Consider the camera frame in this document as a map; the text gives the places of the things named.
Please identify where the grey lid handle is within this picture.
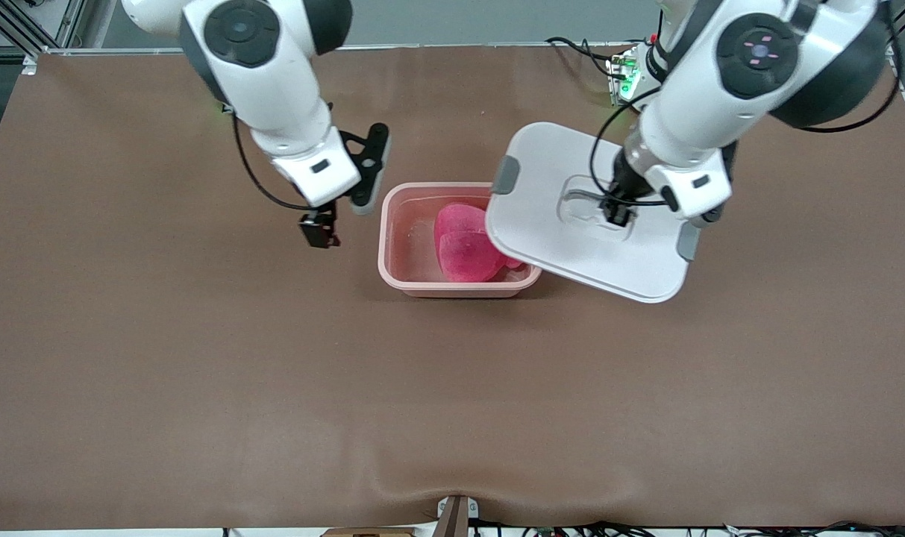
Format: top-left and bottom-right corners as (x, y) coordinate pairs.
(564, 188), (628, 224)

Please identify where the grey lid latch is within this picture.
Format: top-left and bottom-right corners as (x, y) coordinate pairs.
(492, 155), (521, 196)
(677, 219), (702, 263)

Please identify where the white plastic box lid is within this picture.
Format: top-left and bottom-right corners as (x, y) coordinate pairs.
(485, 122), (701, 304)

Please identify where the pink plush toy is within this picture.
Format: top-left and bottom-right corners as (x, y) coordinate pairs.
(433, 203), (527, 283)

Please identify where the pink plastic box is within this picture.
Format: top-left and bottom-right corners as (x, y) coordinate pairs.
(378, 182), (544, 299)

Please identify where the circuit board with green light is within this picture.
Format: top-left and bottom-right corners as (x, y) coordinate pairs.
(607, 45), (658, 105)

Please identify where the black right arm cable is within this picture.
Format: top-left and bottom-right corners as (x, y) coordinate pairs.
(232, 112), (311, 212)

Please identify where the black board cable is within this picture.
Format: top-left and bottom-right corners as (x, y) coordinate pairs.
(545, 36), (617, 79)

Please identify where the long black left arm cable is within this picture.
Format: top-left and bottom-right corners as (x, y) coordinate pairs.
(795, 0), (902, 134)

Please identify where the metal table clamp bracket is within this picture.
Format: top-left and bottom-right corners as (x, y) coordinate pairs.
(437, 496), (479, 537)

